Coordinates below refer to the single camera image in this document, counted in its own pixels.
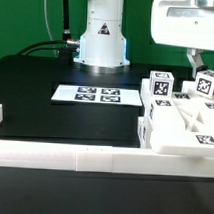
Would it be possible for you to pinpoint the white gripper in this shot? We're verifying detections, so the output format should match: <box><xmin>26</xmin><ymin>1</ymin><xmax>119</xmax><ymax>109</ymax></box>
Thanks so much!
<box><xmin>151</xmin><ymin>0</ymin><xmax>214</xmax><ymax>78</ymax></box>

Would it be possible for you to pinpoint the white chair back part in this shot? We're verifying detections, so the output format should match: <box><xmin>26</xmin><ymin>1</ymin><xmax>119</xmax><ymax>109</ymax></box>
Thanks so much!
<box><xmin>140</xmin><ymin>78</ymin><xmax>214</xmax><ymax>158</ymax></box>

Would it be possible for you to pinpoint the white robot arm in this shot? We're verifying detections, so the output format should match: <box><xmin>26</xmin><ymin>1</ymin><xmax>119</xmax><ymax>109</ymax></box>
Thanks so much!
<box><xmin>75</xmin><ymin>0</ymin><xmax>214</xmax><ymax>73</ymax></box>

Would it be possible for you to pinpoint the white tag sheet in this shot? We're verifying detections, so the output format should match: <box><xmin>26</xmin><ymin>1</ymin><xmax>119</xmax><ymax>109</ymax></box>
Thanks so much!
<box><xmin>51</xmin><ymin>84</ymin><xmax>142</xmax><ymax>106</ymax></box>

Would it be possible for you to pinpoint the black cable bundle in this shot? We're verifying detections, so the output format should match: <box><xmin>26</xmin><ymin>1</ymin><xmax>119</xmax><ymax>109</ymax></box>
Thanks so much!
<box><xmin>17</xmin><ymin>0</ymin><xmax>83</xmax><ymax>59</ymax></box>

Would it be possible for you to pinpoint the white thin cable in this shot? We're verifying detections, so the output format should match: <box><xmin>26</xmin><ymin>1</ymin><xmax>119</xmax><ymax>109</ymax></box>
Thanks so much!
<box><xmin>42</xmin><ymin>0</ymin><xmax>62</xmax><ymax>58</ymax></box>

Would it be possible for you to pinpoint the white U-shaped obstacle frame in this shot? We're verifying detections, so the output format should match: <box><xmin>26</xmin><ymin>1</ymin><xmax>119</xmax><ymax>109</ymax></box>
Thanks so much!
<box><xmin>0</xmin><ymin>103</ymin><xmax>214</xmax><ymax>178</ymax></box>

